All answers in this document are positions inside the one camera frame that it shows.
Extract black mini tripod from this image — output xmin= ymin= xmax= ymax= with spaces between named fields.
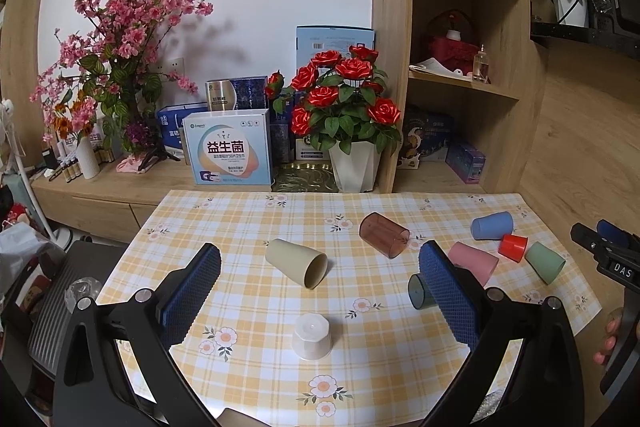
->
xmin=137 ymin=139 xmax=181 ymax=172

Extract pink cloth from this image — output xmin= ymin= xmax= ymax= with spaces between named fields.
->
xmin=116 ymin=155 xmax=151 ymax=176

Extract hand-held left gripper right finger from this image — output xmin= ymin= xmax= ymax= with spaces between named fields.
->
xmin=418 ymin=241 xmax=587 ymax=427

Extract gold and navy box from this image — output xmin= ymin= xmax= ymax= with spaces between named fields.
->
xmin=205 ymin=76 xmax=268 ymax=112

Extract small red cup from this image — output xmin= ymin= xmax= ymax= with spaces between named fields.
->
xmin=497 ymin=233 xmax=529 ymax=264

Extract brown transparent cup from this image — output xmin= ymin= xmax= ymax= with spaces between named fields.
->
xmin=359 ymin=212 xmax=412 ymax=260

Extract blue and white box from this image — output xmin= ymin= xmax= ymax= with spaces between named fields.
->
xmin=156 ymin=104 xmax=211 ymax=161

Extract black metal stand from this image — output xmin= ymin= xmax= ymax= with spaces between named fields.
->
xmin=531 ymin=0 xmax=640 ymax=60

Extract cream cup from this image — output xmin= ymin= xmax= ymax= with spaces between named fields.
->
xmin=264 ymin=238 xmax=329 ymax=291

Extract purple flower bunch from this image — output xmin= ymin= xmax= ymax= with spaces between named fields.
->
xmin=122 ymin=119 xmax=157 ymax=154

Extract white ribbed vase orange flowers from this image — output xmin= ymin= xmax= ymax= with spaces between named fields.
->
xmin=52 ymin=99 xmax=102 ymax=180

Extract pink cup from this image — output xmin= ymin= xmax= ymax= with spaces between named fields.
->
xmin=446 ymin=242 xmax=500 ymax=286

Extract dark blue patterned box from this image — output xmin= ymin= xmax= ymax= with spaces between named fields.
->
xmin=269 ymin=97 xmax=297 ymax=165

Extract pink blossom branch arrangement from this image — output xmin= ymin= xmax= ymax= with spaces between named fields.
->
xmin=29 ymin=0 xmax=216 ymax=158

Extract yellow checked floral tablecloth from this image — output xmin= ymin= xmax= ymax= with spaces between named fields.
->
xmin=95 ymin=189 xmax=603 ymax=427

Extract white folded paper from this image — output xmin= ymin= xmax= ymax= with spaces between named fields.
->
xmin=409 ymin=57 xmax=473 ymax=82

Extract wooden low cabinet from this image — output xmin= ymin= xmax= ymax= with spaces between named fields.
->
xmin=30 ymin=157 xmax=493 ymax=244

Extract white plastic bag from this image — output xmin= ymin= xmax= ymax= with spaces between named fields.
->
xmin=0 ymin=223 xmax=57 ymax=299

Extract clear perfume bottle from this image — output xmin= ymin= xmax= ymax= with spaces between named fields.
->
xmin=471 ymin=44 xmax=490 ymax=84

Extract green cup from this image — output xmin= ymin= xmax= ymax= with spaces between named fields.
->
xmin=524 ymin=241 xmax=567 ymax=285

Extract blue cup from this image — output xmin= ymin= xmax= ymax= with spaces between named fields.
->
xmin=470 ymin=211 xmax=516 ymax=241

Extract row of small brown vials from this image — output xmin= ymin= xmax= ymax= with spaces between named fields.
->
xmin=47 ymin=158 xmax=83 ymax=182

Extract clear crumpled plastic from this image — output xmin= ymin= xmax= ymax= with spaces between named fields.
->
xmin=65 ymin=277 xmax=104 ymax=314

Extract tall light blue box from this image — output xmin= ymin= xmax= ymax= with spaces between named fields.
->
xmin=295 ymin=25 xmax=376 ymax=72

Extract grey ribbed appliance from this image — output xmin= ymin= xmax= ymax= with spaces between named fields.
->
xmin=27 ymin=241 xmax=132 ymax=374

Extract red flower basket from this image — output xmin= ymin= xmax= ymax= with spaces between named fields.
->
xmin=429 ymin=10 xmax=479 ymax=75

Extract purple box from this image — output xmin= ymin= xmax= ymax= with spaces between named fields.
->
xmin=445 ymin=141 xmax=487 ymax=184

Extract green gold embossed tray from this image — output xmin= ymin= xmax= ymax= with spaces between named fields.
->
xmin=271 ymin=162 xmax=347 ymax=194

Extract teal transparent cup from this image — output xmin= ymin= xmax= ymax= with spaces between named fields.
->
xmin=407 ymin=273 xmax=439 ymax=311

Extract person's right hand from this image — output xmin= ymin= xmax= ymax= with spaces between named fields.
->
xmin=593 ymin=314 xmax=624 ymax=366

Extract white pastel print box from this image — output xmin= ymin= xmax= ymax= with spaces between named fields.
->
xmin=181 ymin=109 xmax=275 ymax=186

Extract red rose plant white pot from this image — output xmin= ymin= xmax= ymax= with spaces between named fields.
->
xmin=264 ymin=46 xmax=403 ymax=194

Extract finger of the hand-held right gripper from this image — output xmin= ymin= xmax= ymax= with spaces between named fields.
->
xmin=596 ymin=219 xmax=640 ymax=253
xmin=571 ymin=223 xmax=610 ymax=261

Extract wooden shelf unit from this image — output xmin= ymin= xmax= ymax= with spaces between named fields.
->
xmin=372 ymin=0 xmax=549 ymax=195

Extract white wall socket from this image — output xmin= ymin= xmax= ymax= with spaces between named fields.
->
xmin=155 ymin=58 xmax=185 ymax=78

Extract white cup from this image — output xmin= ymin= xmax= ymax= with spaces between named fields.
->
xmin=291 ymin=313 xmax=333 ymax=361

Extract dark blue starry tin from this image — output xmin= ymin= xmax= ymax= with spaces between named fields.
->
xmin=399 ymin=106 xmax=456 ymax=168

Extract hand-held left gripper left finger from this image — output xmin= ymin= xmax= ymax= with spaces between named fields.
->
xmin=52 ymin=243 xmax=223 ymax=427

